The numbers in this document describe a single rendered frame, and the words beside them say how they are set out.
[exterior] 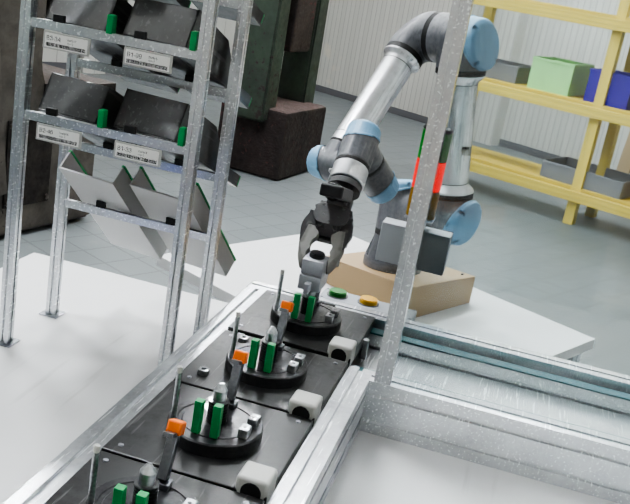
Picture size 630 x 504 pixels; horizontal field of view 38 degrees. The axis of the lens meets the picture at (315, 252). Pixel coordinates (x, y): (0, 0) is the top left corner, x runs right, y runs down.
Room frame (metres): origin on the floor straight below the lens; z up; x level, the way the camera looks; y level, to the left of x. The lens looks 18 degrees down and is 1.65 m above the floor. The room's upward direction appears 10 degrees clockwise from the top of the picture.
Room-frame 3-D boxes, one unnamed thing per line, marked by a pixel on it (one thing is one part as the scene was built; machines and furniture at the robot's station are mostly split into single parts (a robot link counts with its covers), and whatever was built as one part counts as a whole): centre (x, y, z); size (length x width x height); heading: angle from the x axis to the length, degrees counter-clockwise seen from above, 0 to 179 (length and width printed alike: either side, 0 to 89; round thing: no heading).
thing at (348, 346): (1.56, -0.08, 0.97); 0.05 x 0.05 x 0.04; 78
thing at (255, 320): (1.68, -0.01, 0.96); 0.24 x 0.24 x 0.02; 78
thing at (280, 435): (1.19, 0.10, 1.01); 0.24 x 0.24 x 0.13; 78
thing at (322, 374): (1.43, 0.05, 1.01); 0.24 x 0.24 x 0.13; 78
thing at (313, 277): (1.67, 0.00, 1.08); 0.08 x 0.04 x 0.07; 168
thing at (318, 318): (1.68, -0.01, 0.98); 0.14 x 0.14 x 0.02
